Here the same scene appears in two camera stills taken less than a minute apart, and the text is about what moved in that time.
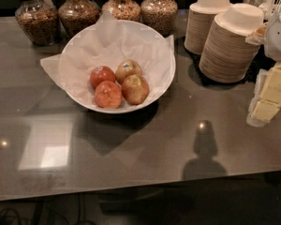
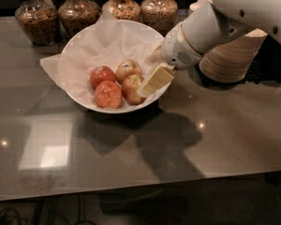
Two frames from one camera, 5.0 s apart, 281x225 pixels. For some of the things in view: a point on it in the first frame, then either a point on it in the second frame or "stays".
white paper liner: x=108 y=44 stays
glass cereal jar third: x=123 y=7 stays
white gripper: x=279 y=38 → x=174 y=49
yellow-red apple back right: x=126 y=67 stays
